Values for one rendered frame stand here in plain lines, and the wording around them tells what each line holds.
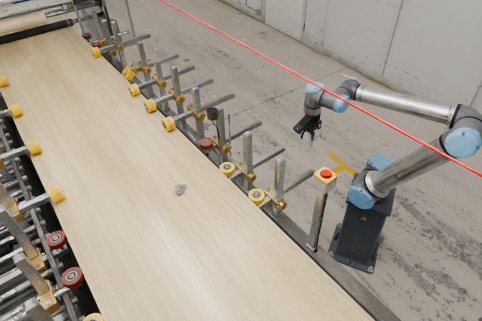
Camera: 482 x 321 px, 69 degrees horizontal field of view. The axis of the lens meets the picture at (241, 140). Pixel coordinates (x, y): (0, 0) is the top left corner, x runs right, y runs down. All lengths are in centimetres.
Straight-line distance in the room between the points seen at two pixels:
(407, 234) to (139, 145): 201
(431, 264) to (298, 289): 152
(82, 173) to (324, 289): 136
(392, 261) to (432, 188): 85
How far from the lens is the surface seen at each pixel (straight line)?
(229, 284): 152
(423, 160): 173
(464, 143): 162
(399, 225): 299
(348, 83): 188
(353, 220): 234
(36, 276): 166
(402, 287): 270
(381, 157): 213
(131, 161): 205
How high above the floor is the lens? 225
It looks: 40 degrees down
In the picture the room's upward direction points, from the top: 2 degrees counter-clockwise
